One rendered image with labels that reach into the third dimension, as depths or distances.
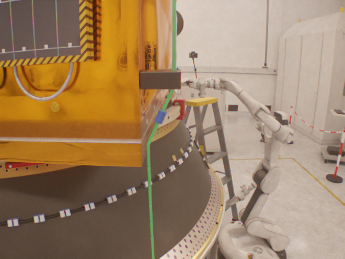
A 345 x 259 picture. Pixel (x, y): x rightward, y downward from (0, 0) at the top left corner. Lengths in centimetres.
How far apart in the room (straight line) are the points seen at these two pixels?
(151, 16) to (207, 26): 834
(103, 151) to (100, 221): 43
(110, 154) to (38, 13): 27
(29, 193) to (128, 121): 50
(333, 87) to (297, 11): 419
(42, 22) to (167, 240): 84
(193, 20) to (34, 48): 842
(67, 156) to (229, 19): 864
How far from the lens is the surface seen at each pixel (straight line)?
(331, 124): 672
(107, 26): 42
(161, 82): 41
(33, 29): 42
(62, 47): 40
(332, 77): 647
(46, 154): 51
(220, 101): 479
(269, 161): 205
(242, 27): 903
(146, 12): 44
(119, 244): 88
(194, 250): 107
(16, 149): 54
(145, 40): 44
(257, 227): 228
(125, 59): 41
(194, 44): 867
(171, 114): 108
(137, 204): 91
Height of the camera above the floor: 194
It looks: 16 degrees down
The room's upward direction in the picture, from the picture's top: straight up
